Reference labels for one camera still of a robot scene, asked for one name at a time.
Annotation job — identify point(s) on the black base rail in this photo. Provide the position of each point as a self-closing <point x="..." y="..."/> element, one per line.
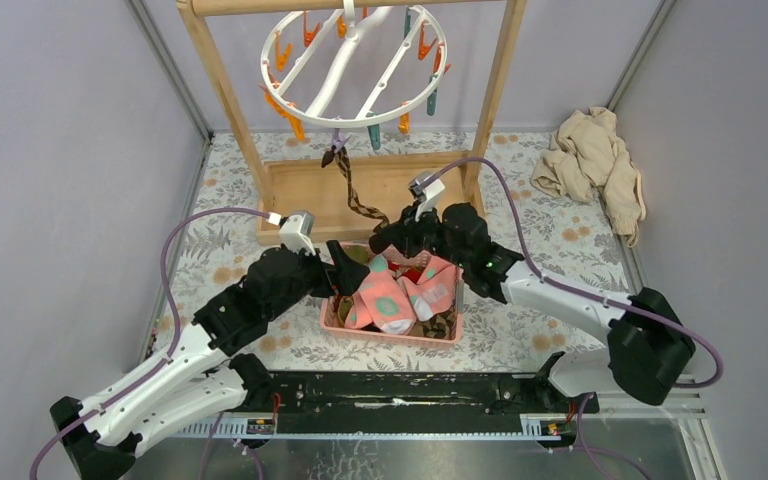
<point x="308" y="402"/>

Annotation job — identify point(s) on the brown beige argyle sock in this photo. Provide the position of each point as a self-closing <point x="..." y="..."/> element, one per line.
<point x="341" y="159"/>

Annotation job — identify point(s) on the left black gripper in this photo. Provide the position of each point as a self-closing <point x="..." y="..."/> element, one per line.
<point x="348" y="273"/>

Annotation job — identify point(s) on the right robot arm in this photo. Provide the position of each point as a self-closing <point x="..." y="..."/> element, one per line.
<point x="641" y="355"/>

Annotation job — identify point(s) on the pink sock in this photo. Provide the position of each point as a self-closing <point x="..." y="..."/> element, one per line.
<point x="381" y="302"/>
<point x="433" y="291"/>

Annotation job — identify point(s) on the plain red sock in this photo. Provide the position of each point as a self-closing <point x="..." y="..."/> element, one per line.
<point x="412" y="274"/>

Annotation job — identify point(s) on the beige crumpled cloth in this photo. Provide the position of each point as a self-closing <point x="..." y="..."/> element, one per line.
<point x="585" y="156"/>

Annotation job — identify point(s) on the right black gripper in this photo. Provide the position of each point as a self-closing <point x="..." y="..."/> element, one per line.
<point x="403" y="233"/>

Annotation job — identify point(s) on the floral table mat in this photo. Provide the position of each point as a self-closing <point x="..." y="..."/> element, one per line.
<point x="563" y="237"/>

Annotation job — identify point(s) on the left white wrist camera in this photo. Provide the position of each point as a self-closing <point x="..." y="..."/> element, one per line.
<point x="294" y="231"/>

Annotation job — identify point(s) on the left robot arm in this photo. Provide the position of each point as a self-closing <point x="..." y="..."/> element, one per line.
<point x="204" y="371"/>

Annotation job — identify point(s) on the pink plastic basket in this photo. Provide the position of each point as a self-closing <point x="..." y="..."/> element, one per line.
<point x="334" y="312"/>

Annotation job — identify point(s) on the wooden hanger rack frame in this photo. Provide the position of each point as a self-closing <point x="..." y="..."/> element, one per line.
<point x="290" y="185"/>

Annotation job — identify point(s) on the white round clip hanger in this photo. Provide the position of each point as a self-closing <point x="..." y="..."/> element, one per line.
<point x="353" y="67"/>

